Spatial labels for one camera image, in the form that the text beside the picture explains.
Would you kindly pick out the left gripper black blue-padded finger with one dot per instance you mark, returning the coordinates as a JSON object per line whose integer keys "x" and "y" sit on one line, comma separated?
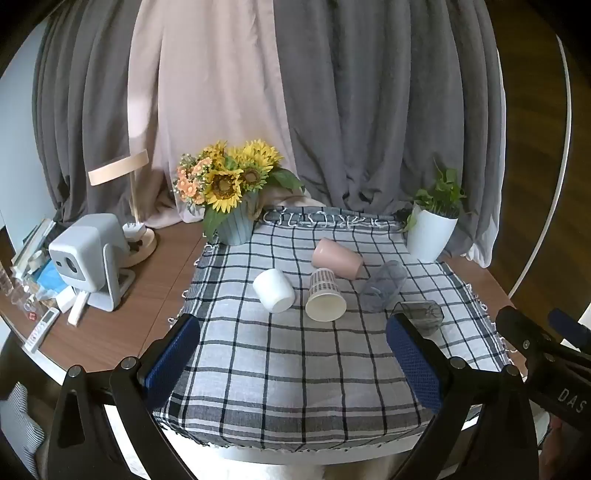
{"x": 504, "y": 444}
{"x": 82, "y": 443}

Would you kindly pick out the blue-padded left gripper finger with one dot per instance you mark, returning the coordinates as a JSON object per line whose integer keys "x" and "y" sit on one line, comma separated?
{"x": 567, "y": 327}

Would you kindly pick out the white ceramic cup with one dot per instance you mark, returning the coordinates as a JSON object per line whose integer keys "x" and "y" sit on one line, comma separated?
{"x": 274, "y": 291}

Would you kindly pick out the dark glass cup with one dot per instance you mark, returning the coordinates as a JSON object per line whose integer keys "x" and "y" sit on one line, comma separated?
{"x": 426, "y": 316}

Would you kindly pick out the clear blue plastic cup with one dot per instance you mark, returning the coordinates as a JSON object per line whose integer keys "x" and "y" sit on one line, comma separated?
{"x": 383, "y": 287}

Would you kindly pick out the patterned paper cup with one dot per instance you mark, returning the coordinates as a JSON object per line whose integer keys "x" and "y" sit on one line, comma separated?
{"x": 325, "y": 302}

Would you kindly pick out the pink cup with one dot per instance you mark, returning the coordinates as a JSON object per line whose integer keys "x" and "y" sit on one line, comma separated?
{"x": 331, "y": 255}

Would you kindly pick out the striped chair cushion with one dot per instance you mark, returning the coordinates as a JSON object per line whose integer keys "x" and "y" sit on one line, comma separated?
{"x": 24, "y": 435}

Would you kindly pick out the white remote control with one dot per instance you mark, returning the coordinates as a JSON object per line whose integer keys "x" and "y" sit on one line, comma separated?
{"x": 39, "y": 332}

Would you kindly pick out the white small remote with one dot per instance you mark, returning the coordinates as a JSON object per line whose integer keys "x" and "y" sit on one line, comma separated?
{"x": 77, "y": 308}

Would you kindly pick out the blue cloth pack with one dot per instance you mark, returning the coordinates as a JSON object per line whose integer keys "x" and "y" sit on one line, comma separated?
{"x": 49, "y": 282}

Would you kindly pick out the white plant pot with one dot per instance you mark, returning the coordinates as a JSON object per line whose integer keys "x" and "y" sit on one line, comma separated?
{"x": 428, "y": 234}

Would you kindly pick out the green potted plant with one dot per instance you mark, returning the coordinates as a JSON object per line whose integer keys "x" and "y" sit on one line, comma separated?
{"x": 443, "y": 199}

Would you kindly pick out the white mini projector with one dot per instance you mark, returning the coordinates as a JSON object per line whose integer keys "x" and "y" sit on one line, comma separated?
{"x": 90, "y": 256}

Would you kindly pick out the grey plaid tablecloth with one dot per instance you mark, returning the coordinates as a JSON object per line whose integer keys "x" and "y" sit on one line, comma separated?
{"x": 285, "y": 382}

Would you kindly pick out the stack of books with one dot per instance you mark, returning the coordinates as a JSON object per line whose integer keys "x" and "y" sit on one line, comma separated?
{"x": 32, "y": 243}

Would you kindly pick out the wooden desk lamp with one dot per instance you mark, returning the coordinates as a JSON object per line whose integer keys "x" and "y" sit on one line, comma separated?
{"x": 140, "y": 238}

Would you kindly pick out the teal ribbed vase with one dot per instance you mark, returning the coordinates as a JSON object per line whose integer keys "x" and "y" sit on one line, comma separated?
{"x": 237, "y": 227}

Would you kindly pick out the sunflower bouquet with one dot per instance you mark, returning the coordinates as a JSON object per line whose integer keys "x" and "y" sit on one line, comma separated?
{"x": 213, "y": 182}

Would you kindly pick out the grey curtain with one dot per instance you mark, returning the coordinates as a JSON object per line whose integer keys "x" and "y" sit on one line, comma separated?
{"x": 378, "y": 93}

